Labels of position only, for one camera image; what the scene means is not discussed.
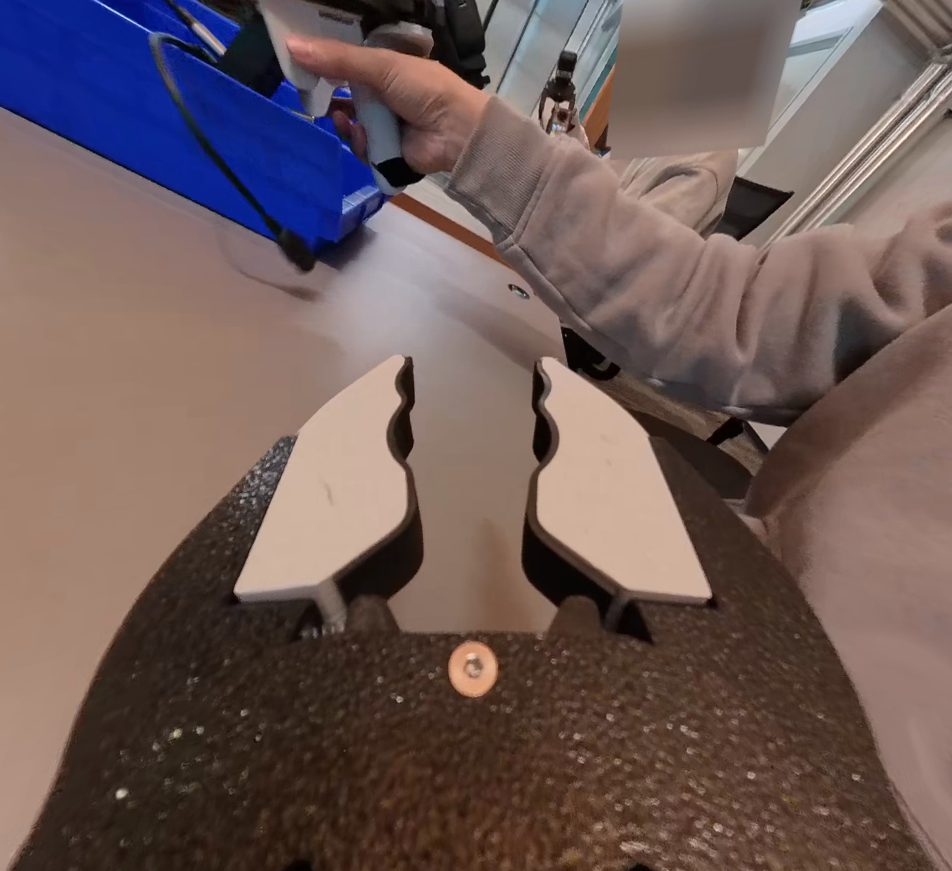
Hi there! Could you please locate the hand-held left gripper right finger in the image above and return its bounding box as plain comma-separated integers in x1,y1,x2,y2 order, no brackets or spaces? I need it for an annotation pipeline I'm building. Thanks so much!
522,356,715,628

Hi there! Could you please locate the black usb cable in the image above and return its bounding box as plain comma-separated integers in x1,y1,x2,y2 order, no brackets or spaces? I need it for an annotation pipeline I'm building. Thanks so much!
149,30,318,274

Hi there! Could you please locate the blue plastic bin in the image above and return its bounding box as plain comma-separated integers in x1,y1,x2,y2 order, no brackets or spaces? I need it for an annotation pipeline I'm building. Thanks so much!
0,0,389,256

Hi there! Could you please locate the black camera rig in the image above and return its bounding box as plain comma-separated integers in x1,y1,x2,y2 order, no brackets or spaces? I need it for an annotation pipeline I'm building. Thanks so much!
538,50,583,137

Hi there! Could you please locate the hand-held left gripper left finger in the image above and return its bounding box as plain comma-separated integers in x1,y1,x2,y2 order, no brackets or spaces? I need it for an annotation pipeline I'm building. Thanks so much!
233,354,426,632

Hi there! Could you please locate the person's right hand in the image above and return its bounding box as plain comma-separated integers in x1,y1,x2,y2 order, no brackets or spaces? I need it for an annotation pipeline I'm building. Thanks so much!
286,36,493,176

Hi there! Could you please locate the person's right forearm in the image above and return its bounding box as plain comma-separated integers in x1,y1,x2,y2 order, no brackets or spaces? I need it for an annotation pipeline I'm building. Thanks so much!
445,96,952,427

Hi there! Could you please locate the black mesh chair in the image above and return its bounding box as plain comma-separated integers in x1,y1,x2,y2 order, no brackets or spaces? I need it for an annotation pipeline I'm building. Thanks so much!
714,175,795,241

